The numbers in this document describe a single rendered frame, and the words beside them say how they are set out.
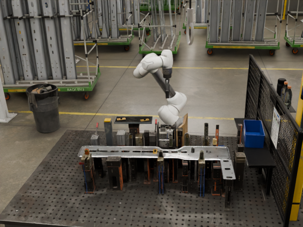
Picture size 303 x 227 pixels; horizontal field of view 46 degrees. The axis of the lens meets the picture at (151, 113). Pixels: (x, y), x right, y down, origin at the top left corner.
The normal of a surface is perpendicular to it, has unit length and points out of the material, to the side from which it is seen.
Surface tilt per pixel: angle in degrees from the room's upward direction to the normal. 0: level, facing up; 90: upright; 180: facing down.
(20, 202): 0
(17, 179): 0
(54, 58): 87
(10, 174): 0
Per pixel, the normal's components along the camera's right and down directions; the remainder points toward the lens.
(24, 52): -0.04, 0.37
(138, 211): -0.04, -0.91
